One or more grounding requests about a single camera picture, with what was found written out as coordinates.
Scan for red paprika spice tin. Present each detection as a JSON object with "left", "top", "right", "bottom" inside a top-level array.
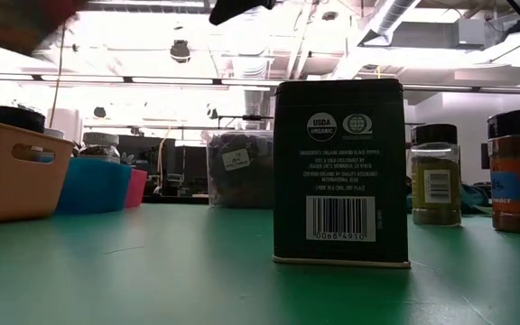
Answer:
[{"left": 0, "top": 0, "right": 88, "bottom": 56}]

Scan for black-lid spice jar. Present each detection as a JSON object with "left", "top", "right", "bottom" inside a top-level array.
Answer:
[{"left": 0, "top": 105, "right": 47, "bottom": 135}]

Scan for black-lid jar green herbs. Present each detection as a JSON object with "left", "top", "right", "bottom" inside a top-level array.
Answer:
[{"left": 410, "top": 123, "right": 463, "bottom": 228}]

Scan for black ceiling fixture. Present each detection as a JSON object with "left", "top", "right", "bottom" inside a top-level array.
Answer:
[{"left": 169, "top": 39, "right": 192, "bottom": 64}]

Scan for white background column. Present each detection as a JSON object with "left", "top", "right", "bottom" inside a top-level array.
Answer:
[{"left": 45, "top": 107, "right": 83, "bottom": 136}]

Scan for dark background desks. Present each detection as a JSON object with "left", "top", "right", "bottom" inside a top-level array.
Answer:
[{"left": 108, "top": 133, "right": 209, "bottom": 204}]

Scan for orange plastic bin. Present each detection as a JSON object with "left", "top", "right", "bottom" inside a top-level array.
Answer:
[{"left": 0, "top": 117, "right": 75, "bottom": 226}]

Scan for blue plastic bin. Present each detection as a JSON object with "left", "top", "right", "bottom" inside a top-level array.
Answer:
[{"left": 54, "top": 156, "right": 134, "bottom": 216}]

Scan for black pepper spice tin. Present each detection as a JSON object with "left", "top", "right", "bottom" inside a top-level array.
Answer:
[{"left": 271, "top": 79, "right": 412, "bottom": 271}]

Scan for pink plastic bin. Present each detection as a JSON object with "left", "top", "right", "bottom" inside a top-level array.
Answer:
[{"left": 124, "top": 168, "right": 149, "bottom": 209}]

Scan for black-lid jar orange label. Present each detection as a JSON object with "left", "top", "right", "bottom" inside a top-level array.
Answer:
[{"left": 487, "top": 107, "right": 520, "bottom": 235}]

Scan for thin hanging cable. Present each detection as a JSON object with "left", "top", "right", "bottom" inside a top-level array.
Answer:
[{"left": 44, "top": 26, "right": 69, "bottom": 139}]

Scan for silver ceiling duct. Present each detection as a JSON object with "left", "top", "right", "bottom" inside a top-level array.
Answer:
[{"left": 357, "top": 0, "right": 422, "bottom": 46}]

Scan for horizontal metal rail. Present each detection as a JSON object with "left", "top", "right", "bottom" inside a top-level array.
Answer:
[{"left": 0, "top": 71, "right": 520, "bottom": 96}]

